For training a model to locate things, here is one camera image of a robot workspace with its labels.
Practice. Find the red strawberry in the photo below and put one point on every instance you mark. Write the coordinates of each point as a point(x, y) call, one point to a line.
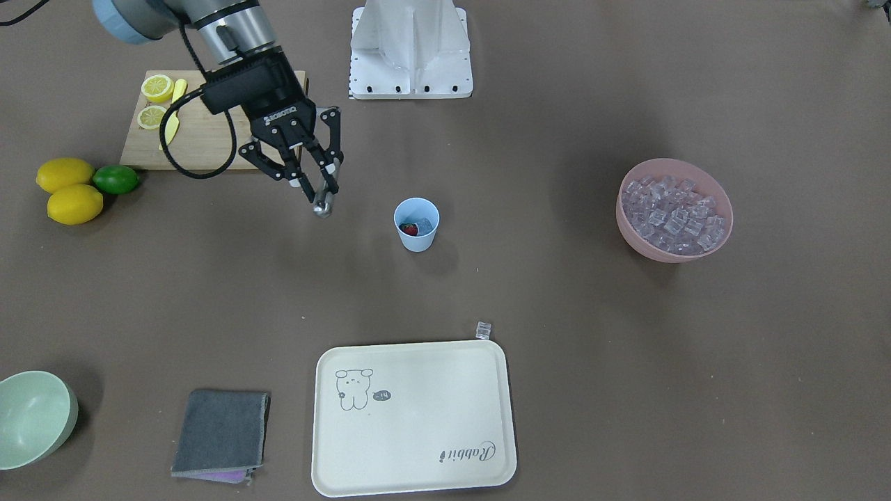
point(410, 229)

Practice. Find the green lime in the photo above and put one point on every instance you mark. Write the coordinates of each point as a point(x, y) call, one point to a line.
point(116, 179)

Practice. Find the lemon half upper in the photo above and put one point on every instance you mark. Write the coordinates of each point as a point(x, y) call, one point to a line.
point(158, 88)

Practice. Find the steel muddler black tip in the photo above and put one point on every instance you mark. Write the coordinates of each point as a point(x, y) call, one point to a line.
point(324, 197)

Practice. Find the mint green bowl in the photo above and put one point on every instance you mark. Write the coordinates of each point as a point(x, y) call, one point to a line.
point(38, 413)

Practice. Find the light blue plastic cup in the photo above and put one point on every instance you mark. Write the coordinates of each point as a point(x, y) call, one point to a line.
point(411, 210)

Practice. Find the wooden cutting board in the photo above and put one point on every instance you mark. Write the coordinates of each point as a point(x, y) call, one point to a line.
point(203, 140)

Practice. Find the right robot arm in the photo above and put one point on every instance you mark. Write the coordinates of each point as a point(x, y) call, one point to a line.
point(230, 29)

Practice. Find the pile of clear ice cubes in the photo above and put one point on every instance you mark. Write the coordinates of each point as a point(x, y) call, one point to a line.
point(673, 215)

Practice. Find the yellow lemon lower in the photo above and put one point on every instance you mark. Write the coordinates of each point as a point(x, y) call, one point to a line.
point(75, 204)

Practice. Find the grey folded cloth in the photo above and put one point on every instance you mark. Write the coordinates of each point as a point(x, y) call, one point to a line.
point(222, 437)

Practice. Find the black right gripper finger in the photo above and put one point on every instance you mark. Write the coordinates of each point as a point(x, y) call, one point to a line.
point(327, 158)
point(289, 169)

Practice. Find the yellow lemon upper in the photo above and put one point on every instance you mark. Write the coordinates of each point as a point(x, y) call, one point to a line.
point(62, 172)

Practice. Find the single clear ice cube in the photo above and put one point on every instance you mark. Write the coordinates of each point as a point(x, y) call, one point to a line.
point(483, 330)

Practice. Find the yellow lemon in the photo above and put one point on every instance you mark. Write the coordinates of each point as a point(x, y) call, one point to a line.
point(62, 172)
point(75, 204)

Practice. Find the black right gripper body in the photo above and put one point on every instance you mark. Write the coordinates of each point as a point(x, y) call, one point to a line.
point(287, 122)

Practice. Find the cream rabbit tray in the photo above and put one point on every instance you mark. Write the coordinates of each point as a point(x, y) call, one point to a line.
point(399, 418)

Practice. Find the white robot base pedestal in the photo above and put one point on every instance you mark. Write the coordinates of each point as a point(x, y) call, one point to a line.
point(410, 50)

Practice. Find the pink plastic bowl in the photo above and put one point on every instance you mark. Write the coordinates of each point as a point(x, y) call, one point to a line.
point(681, 170)

